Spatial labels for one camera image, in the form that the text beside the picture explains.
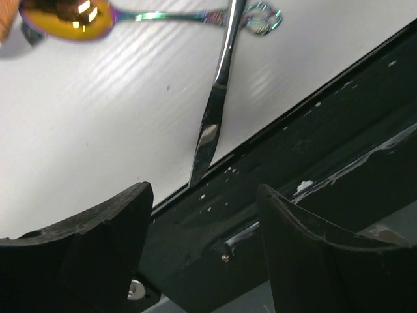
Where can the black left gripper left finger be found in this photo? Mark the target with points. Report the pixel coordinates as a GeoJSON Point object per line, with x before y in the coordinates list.
{"type": "Point", "coordinates": [84, 263]}

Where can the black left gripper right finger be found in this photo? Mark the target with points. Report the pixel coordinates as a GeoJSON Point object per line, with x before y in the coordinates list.
{"type": "Point", "coordinates": [315, 265]}

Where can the iridescent ornate teaspoon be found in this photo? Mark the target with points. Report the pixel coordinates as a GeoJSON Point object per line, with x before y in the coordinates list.
{"type": "Point", "coordinates": [91, 20]}

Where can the orange cloth napkin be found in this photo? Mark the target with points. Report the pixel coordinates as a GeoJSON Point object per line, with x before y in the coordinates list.
{"type": "Point", "coordinates": [8, 12]}

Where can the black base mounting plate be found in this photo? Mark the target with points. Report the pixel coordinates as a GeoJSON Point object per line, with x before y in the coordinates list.
{"type": "Point", "coordinates": [346, 153]}

